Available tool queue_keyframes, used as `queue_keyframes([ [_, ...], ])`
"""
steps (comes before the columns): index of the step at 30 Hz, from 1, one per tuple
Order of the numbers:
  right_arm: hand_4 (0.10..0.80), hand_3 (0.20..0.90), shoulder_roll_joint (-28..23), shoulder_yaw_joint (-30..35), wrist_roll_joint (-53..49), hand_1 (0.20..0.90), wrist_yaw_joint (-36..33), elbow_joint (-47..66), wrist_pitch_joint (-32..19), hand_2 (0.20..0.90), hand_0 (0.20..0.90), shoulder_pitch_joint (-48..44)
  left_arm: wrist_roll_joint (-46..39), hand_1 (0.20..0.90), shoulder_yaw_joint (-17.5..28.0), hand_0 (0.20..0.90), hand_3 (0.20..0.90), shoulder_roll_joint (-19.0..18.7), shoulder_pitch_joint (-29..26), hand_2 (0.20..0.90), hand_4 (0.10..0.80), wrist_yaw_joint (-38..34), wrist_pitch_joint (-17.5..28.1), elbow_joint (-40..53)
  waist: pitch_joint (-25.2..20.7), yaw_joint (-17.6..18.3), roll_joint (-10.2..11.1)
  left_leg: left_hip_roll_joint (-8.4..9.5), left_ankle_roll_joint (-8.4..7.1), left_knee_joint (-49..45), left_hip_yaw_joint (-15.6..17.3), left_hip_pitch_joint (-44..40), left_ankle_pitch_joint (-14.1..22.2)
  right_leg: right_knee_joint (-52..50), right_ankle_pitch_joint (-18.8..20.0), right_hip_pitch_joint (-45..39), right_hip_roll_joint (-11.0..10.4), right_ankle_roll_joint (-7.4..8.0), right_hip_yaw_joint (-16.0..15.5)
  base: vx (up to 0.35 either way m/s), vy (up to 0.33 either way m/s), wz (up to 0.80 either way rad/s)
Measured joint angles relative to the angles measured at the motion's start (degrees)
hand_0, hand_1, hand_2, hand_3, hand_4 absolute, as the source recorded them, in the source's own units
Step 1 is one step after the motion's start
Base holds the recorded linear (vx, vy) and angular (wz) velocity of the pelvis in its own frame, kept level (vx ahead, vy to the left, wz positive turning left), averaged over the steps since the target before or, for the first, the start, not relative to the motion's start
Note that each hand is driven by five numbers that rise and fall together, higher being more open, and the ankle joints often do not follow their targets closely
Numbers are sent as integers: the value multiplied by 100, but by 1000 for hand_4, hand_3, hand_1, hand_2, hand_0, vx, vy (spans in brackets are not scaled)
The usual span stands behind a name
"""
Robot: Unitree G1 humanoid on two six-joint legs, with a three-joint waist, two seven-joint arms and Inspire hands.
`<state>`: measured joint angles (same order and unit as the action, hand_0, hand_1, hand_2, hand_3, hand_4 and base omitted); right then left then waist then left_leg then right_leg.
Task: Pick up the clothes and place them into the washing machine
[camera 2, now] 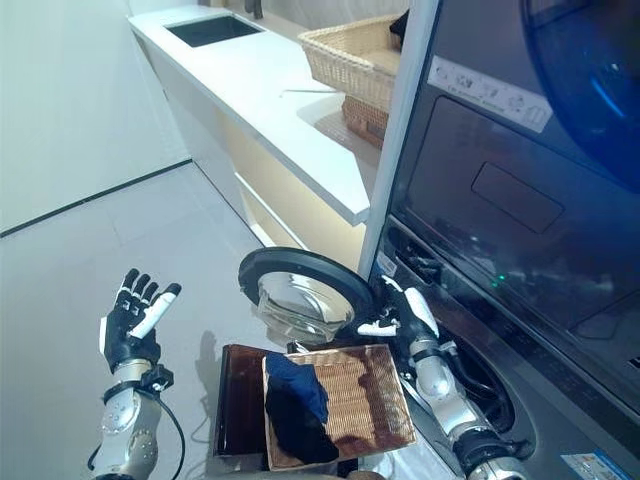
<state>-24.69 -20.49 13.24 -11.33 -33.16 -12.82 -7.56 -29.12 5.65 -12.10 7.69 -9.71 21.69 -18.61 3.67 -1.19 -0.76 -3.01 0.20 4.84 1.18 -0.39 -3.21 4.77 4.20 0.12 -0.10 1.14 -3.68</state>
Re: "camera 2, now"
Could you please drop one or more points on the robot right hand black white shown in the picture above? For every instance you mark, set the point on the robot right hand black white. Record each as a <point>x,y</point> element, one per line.
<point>420,315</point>

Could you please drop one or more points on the robot left hand black white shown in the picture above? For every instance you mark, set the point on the robot left hand black white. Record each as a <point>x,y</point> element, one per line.
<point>125,340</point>

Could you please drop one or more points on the navy blue garment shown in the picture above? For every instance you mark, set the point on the navy blue garment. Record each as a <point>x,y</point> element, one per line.
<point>295,382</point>

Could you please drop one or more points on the robot left arm silver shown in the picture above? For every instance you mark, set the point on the robot left arm silver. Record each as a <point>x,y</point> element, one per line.
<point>130,425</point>

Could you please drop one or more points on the robot right arm silver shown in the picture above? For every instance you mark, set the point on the robot right arm silver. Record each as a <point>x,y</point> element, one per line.
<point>445,395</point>

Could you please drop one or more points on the round glass washing machine door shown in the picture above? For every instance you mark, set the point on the round glass washing machine door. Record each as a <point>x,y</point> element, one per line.
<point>320,262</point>

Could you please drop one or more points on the blue barcode sticker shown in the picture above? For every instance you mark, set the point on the blue barcode sticker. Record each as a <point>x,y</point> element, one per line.
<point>387,262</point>

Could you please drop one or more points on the brown wicker laundry basket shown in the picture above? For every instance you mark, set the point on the brown wicker laundry basket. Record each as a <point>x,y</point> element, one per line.
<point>370,400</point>

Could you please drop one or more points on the dark brown tray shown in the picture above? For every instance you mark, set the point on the dark brown tray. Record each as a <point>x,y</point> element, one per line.
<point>240,400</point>

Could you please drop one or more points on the black garment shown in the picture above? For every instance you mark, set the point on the black garment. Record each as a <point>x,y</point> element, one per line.
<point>300,435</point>

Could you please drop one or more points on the small brown wicker basket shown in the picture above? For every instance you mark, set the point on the small brown wicker basket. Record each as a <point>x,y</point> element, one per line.
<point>367,120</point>

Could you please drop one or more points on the blue white energy label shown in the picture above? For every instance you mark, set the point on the blue white energy label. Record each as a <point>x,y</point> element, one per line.
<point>592,465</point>

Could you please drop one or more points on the white pictogram sticker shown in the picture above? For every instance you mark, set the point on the white pictogram sticker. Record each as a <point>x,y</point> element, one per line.
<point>492,92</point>

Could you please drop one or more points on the light wicker basket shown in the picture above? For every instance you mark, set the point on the light wicker basket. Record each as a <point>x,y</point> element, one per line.
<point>340,55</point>

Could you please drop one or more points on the black cloth in light basket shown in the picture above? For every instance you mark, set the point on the black cloth in light basket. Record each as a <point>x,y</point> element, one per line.
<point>400,27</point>

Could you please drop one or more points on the black inset sink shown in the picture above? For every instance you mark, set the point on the black inset sink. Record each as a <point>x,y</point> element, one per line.
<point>212,30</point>

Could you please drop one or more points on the dark tall faucet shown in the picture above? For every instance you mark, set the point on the dark tall faucet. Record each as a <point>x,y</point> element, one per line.
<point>254,9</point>

